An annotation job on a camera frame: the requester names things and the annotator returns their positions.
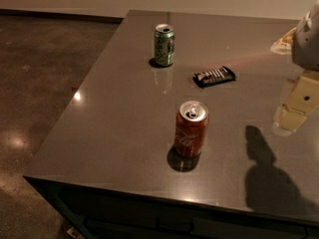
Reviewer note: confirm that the red coke can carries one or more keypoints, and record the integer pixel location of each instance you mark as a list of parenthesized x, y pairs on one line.
[(191, 124)]

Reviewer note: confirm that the green soda can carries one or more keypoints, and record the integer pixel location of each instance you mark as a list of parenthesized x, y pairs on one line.
[(164, 45)]

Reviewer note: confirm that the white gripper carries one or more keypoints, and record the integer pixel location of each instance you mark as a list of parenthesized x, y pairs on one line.
[(307, 44)]

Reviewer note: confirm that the dark cabinet under table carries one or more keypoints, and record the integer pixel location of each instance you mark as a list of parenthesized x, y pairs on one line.
[(105, 214)]

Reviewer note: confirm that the black snack bar wrapper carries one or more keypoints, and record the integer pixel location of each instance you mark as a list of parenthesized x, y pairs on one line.
[(214, 77)]

